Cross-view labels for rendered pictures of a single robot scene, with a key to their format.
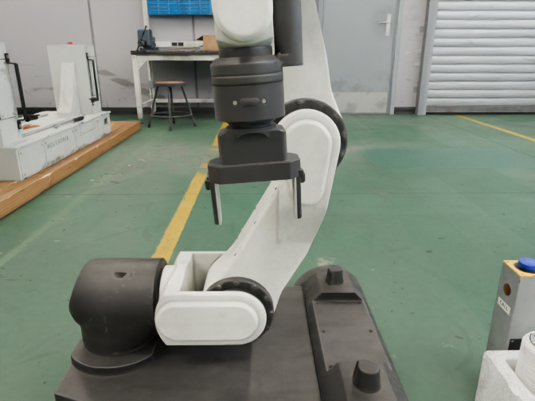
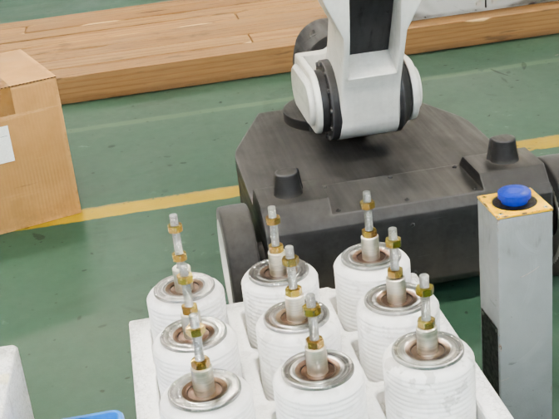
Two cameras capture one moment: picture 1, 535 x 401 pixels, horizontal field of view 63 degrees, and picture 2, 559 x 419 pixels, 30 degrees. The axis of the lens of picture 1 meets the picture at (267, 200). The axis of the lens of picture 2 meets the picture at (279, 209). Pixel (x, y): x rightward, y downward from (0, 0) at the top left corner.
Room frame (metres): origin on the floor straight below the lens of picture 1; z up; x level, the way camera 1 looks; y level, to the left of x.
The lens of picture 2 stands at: (0.42, -1.67, 0.83)
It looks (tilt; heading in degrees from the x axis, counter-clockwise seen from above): 23 degrees down; 84
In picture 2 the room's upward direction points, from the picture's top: 6 degrees counter-clockwise
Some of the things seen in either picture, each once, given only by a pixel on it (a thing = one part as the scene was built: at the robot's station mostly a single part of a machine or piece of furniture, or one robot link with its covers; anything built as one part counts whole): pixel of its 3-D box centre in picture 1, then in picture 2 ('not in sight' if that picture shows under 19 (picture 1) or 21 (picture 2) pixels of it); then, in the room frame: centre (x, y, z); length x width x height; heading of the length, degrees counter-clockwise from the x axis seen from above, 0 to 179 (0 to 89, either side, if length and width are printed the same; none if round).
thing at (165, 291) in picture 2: not in sight; (184, 288); (0.42, -0.52, 0.25); 0.08 x 0.08 x 0.01
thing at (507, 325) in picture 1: (513, 330); (515, 316); (0.83, -0.55, 0.16); 0.07 x 0.07 x 0.31; 1
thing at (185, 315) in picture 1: (215, 294); (355, 87); (0.78, 0.11, 0.28); 0.21 x 0.20 x 0.13; 91
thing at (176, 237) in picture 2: not in sight; (177, 243); (0.42, -0.52, 0.31); 0.01 x 0.01 x 0.08
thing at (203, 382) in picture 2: not in sight; (203, 380); (0.42, -0.76, 0.26); 0.02 x 0.02 x 0.03
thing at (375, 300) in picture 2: not in sight; (397, 299); (0.66, -0.63, 0.25); 0.08 x 0.08 x 0.01
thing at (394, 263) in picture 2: not in sight; (394, 258); (0.66, -0.63, 0.30); 0.01 x 0.01 x 0.08
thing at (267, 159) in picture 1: (251, 130); not in sight; (0.56, 0.02, 0.65); 0.13 x 0.10 x 0.12; 93
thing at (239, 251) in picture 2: not in sight; (240, 266); (0.51, -0.17, 0.10); 0.20 x 0.05 x 0.20; 91
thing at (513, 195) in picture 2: (528, 265); (514, 197); (0.83, -0.56, 0.32); 0.04 x 0.04 x 0.02
